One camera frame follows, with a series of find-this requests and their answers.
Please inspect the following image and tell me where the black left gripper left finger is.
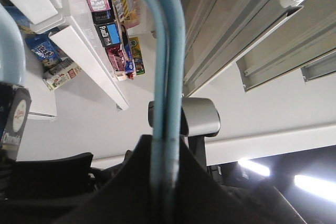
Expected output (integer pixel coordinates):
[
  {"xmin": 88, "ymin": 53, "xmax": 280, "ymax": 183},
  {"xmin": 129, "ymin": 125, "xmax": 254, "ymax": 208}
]
[{"xmin": 55, "ymin": 135, "xmax": 153, "ymax": 223}]

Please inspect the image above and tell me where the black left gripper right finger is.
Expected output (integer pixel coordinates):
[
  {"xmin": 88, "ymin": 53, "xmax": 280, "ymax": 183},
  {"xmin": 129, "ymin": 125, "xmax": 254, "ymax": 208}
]
[{"xmin": 173, "ymin": 140, "xmax": 306, "ymax": 223}]

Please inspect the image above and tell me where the blue Chocofello cookie box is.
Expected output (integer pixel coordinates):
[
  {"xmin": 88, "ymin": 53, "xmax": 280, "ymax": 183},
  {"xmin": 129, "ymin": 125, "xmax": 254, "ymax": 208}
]
[{"xmin": 1, "ymin": 82, "xmax": 32, "ymax": 160}]

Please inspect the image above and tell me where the light blue plastic basket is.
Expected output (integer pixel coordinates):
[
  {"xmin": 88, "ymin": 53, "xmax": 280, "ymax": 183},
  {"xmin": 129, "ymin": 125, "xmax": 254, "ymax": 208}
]
[{"xmin": 1, "ymin": 0, "xmax": 185, "ymax": 201}]

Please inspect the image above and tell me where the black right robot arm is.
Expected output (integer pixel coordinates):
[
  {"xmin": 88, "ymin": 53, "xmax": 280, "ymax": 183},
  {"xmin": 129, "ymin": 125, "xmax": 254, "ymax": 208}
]
[{"xmin": 1, "ymin": 152, "xmax": 123, "ymax": 212}]

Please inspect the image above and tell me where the white supermarket shelf unit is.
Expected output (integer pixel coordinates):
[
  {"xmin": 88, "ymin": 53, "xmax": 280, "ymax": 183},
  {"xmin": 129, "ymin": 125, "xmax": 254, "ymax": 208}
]
[{"xmin": 10, "ymin": 0, "xmax": 129, "ymax": 110}]

